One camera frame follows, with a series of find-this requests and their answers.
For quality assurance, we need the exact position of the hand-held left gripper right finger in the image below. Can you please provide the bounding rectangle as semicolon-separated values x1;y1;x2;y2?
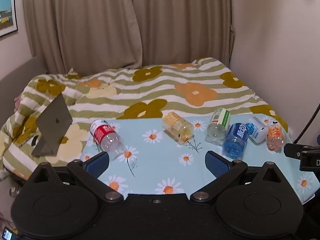
190;150;284;203

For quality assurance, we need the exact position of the small black screen device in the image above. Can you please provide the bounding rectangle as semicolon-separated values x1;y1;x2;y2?
1;226;20;240

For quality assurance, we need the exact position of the yellow plastic bottle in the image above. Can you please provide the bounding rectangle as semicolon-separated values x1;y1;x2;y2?
162;112;194;145

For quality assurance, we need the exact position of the red label plastic bottle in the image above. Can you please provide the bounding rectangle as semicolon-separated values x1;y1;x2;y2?
90;119;127;160

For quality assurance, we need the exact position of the striped floral blanket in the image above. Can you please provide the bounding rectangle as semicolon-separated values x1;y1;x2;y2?
0;57;288;182

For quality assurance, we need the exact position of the blue plastic bottle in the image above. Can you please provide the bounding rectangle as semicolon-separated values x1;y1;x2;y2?
223;123;249;159

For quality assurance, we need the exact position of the framed wall picture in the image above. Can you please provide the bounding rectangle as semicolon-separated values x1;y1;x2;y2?
0;0;19;38

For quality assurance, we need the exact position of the grey laptop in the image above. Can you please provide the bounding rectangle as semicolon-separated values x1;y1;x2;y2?
31;91;73;157

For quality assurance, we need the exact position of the light blue daisy cloth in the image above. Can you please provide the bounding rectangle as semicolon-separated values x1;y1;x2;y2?
80;114;316;204

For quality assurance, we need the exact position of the beige curtain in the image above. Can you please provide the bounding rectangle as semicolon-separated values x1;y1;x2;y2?
22;0;143;75
127;0;236;67

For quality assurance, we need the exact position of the black cable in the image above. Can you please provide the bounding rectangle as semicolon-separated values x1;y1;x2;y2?
294;102;320;144

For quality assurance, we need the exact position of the small white blue-label bottle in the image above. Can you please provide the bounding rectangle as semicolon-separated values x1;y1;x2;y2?
245;117;268;143

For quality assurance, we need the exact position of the orange plastic bottle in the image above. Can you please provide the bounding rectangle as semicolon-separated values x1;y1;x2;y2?
266;121;286;151

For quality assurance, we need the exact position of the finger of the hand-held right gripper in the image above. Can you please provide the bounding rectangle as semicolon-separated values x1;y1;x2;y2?
284;143;311;159

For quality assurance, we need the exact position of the green label plastic bottle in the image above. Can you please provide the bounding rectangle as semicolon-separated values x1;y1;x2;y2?
205;108;231;146

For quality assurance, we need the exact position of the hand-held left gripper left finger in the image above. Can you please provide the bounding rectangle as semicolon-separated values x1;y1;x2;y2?
30;152;124;203

